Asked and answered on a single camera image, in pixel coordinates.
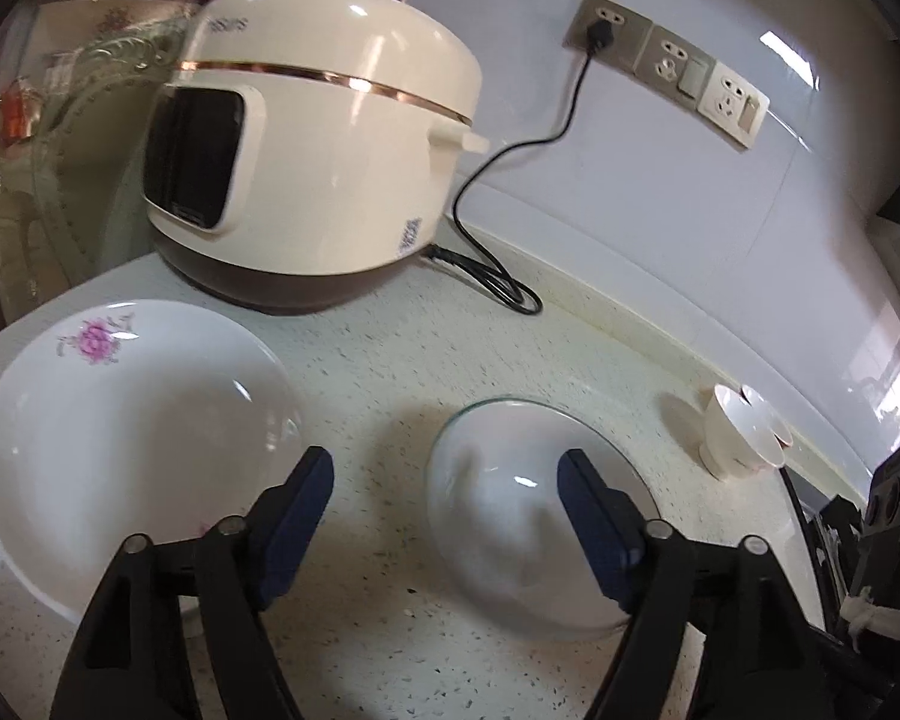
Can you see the white bowl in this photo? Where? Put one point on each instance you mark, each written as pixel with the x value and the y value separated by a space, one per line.
pixel 720 442
pixel 765 427

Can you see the cream rice cooker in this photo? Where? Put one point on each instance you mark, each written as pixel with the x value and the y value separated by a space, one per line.
pixel 322 187

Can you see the small floral white plate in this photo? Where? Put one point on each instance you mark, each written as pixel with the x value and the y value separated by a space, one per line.
pixel 495 510

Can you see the grey wall socket with switch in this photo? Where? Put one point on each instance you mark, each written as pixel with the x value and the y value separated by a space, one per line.
pixel 667 67

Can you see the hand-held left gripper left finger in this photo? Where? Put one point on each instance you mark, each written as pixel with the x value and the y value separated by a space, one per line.
pixel 300 517

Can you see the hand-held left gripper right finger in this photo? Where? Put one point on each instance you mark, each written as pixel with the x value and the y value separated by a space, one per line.
pixel 592 532

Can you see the black gas stove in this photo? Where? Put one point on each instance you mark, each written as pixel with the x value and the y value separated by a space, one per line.
pixel 806 532

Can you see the large floral white plate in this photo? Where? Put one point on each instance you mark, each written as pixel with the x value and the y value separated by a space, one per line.
pixel 120 450

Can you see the white wall socket with switch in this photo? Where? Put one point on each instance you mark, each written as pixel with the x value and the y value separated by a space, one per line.
pixel 724 101

